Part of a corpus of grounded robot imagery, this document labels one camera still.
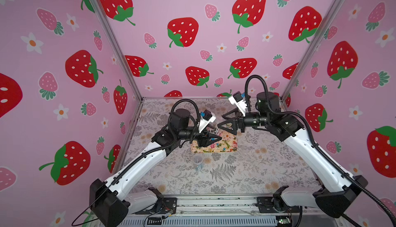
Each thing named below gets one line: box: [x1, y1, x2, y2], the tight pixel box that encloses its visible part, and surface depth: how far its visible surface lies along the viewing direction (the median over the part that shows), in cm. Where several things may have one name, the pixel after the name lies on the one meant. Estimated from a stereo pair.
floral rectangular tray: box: [190, 128, 239, 154], surface depth 95 cm
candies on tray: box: [191, 130, 238, 153], surface depth 96 cm
